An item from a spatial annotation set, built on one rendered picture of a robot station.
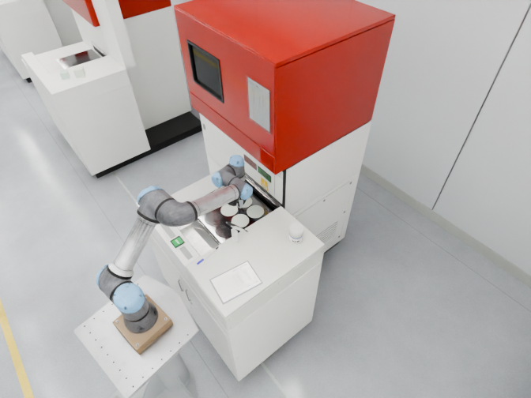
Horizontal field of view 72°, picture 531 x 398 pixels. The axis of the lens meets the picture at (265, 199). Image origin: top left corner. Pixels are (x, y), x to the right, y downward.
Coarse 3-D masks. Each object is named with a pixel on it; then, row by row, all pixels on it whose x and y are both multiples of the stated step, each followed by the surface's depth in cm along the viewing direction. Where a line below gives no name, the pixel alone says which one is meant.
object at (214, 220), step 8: (256, 200) 218; (216, 208) 214; (240, 208) 214; (264, 208) 213; (200, 216) 210; (208, 216) 210; (216, 216) 210; (224, 216) 210; (232, 216) 210; (248, 216) 210; (208, 224) 206; (216, 224) 206; (224, 224) 206; (248, 224) 206; (216, 232) 202; (224, 232) 202; (224, 240) 198
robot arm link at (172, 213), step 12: (240, 180) 180; (216, 192) 168; (228, 192) 171; (240, 192) 176; (252, 192) 180; (168, 204) 151; (180, 204) 154; (192, 204) 156; (204, 204) 160; (216, 204) 165; (156, 216) 152; (168, 216) 150; (180, 216) 151; (192, 216) 154
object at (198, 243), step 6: (192, 228) 207; (186, 234) 204; (192, 234) 204; (198, 234) 204; (192, 240) 201; (198, 240) 201; (204, 240) 201; (198, 246) 198; (204, 246) 198; (198, 252) 196; (204, 252) 196
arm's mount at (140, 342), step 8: (160, 312) 173; (120, 320) 171; (160, 320) 171; (168, 320) 171; (120, 328) 168; (152, 328) 168; (160, 328) 168; (168, 328) 174; (128, 336) 166; (136, 336) 166; (144, 336) 166; (152, 336) 166; (136, 344) 163; (144, 344) 164
